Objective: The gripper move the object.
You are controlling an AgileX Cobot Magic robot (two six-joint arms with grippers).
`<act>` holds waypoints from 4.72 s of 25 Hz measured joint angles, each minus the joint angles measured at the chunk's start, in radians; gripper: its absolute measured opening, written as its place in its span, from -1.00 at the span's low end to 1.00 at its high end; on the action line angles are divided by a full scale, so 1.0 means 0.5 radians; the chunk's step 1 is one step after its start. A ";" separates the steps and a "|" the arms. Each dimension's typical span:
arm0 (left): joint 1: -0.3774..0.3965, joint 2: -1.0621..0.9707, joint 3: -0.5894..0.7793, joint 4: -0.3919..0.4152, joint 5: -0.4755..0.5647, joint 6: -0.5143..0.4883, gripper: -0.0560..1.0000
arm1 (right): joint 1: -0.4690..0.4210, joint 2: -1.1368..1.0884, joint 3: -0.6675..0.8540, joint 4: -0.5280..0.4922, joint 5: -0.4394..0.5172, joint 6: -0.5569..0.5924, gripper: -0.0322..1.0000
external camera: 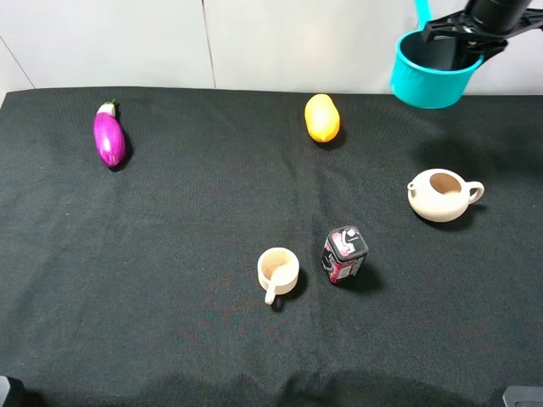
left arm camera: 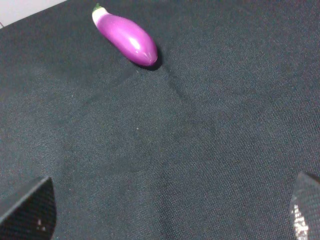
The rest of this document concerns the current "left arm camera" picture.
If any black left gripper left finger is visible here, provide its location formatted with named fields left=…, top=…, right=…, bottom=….
left=0, top=176, right=57, bottom=240

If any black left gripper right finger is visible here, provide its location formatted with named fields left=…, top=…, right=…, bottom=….
left=289, top=172, right=320, bottom=240

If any black tablecloth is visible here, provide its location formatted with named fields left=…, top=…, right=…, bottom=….
left=0, top=0, right=320, bottom=240

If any purple toy eggplant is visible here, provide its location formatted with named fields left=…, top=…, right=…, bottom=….
left=91, top=3, right=158, bottom=67

